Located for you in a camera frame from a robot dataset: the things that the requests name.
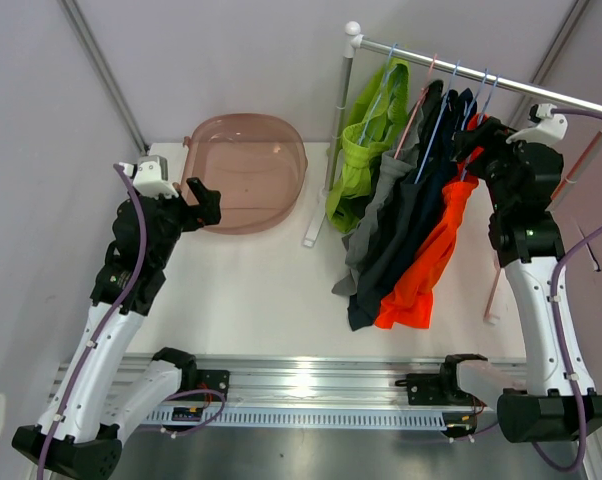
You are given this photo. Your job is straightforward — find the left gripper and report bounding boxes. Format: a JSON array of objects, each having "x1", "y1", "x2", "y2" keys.
[{"x1": 147, "y1": 177, "x2": 220, "y2": 267}]

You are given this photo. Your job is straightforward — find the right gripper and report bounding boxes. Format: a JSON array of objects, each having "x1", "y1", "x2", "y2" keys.
[{"x1": 451, "y1": 117, "x2": 526, "y2": 214}]

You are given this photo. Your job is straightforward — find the blue hanger of orange shorts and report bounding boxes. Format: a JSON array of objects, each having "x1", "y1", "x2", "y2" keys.
[{"x1": 460, "y1": 75, "x2": 500, "y2": 182}]

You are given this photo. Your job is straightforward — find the blue hanger of navy shorts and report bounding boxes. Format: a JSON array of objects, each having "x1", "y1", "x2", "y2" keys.
[{"x1": 461, "y1": 69, "x2": 489, "y2": 131}]

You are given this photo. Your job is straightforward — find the navy blue shorts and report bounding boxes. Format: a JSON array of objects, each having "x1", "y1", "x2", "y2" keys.
[{"x1": 376, "y1": 89, "x2": 473, "y2": 296}]

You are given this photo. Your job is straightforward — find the dark grey shorts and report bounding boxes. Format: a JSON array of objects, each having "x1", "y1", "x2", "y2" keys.
[{"x1": 347, "y1": 80, "x2": 444, "y2": 331}]

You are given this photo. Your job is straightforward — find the orange shorts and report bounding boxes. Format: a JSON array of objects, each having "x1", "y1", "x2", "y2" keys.
[{"x1": 373, "y1": 114, "x2": 488, "y2": 331}]

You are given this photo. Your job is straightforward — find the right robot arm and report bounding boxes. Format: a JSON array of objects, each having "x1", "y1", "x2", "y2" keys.
[{"x1": 396, "y1": 117, "x2": 602, "y2": 444}]

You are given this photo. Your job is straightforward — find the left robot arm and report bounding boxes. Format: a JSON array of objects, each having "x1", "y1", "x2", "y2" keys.
[{"x1": 12, "y1": 178, "x2": 227, "y2": 479}]

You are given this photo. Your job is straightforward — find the light grey shorts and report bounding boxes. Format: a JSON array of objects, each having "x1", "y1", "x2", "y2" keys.
[{"x1": 331, "y1": 105, "x2": 431, "y2": 296}]

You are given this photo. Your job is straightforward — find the lime green shorts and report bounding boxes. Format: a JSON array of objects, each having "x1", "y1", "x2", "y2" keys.
[{"x1": 326, "y1": 59, "x2": 410, "y2": 233}]

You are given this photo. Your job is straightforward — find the pink translucent plastic basin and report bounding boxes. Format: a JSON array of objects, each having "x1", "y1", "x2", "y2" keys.
[{"x1": 181, "y1": 113, "x2": 308, "y2": 235}]

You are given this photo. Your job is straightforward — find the metal clothes rack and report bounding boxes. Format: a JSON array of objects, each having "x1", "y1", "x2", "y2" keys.
[{"x1": 304, "y1": 22, "x2": 602, "y2": 331}]

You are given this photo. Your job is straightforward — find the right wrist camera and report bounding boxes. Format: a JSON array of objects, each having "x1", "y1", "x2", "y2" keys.
[{"x1": 506, "y1": 103, "x2": 568, "y2": 147}]

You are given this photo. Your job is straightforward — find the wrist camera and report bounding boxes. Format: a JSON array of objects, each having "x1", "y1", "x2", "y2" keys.
[
  {"x1": 117, "y1": 155, "x2": 179, "y2": 199},
  {"x1": 506, "y1": 103, "x2": 568, "y2": 147}
]

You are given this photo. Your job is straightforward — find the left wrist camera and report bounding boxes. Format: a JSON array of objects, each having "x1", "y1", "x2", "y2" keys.
[{"x1": 117, "y1": 155, "x2": 179, "y2": 199}]

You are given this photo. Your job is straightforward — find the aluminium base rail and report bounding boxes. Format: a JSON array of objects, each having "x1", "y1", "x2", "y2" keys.
[{"x1": 48, "y1": 352, "x2": 547, "y2": 416}]

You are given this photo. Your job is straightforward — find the white slotted cable duct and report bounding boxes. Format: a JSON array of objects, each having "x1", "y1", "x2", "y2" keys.
[{"x1": 138, "y1": 408, "x2": 500, "y2": 431}]

